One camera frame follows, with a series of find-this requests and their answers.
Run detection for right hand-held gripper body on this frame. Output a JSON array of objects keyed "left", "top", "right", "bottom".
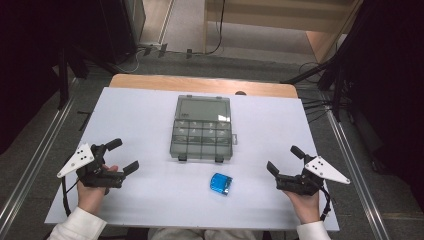
[{"left": 275, "top": 153, "right": 352, "bottom": 197}]

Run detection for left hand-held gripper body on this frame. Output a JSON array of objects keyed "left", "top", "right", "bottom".
[{"left": 56, "top": 142, "right": 127, "bottom": 196}]

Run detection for person's left hand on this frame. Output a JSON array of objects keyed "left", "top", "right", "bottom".
[{"left": 76, "top": 163, "right": 120, "bottom": 216}]

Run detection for person's right hand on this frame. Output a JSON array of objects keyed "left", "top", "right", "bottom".
[{"left": 283, "top": 188, "right": 322, "bottom": 225}]

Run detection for white table board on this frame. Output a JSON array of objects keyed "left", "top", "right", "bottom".
[{"left": 44, "top": 86, "right": 341, "bottom": 232}]

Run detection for blue wrapped packet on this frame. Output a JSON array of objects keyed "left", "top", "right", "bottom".
[{"left": 209, "top": 172, "right": 234, "bottom": 197}]

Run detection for clear grey compartment box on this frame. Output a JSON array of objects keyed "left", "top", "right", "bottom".
[{"left": 168, "top": 94, "right": 239, "bottom": 164}]

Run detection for black metal stand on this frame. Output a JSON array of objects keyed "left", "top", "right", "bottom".
[{"left": 57, "top": 46, "right": 70, "bottom": 110}]

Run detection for black tripod stand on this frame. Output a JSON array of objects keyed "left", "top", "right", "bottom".
[{"left": 279, "top": 49, "right": 354, "bottom": 123}]

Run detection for person's lap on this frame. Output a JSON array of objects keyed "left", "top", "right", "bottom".
[{"left": 147, "top": 227, "right": 265, "bottom": 240}]

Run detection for light wooden furniture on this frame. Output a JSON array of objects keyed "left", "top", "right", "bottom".
[{"left": 203, "top": 0, "right": 364, "bottom": 64}]

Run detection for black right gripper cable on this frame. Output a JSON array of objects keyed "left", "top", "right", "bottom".
[{"left": 319, "top": 185, "right": 332, "bottom": 222}]

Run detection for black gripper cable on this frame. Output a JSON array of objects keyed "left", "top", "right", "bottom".
[
  {"left": 61, "top": 175, "right": 81, "bottom": 218},
  {"left": 319, "top": 185, "right": 332, "bottom": 222}
]

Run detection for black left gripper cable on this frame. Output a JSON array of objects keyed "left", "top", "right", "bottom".
[{"left": 61, "top": 175, "right": 81, "bottom": 218}]

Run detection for metal floor rail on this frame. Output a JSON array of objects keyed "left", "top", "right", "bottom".
[
  {"left": 324, "top": 108, "right": 392, "bottom": 240},
  {"left": 0, "top": 78, "right": 81, "bottom": 231}
]

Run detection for white floor cable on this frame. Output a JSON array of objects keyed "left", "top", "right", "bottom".
[{"left": 114, "top": 49, "right": 142, "bottom": 75}]

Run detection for black hanging cable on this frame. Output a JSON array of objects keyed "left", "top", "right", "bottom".
[{"left": 203, "top": 0, "right": 227, "bottom": 56}]

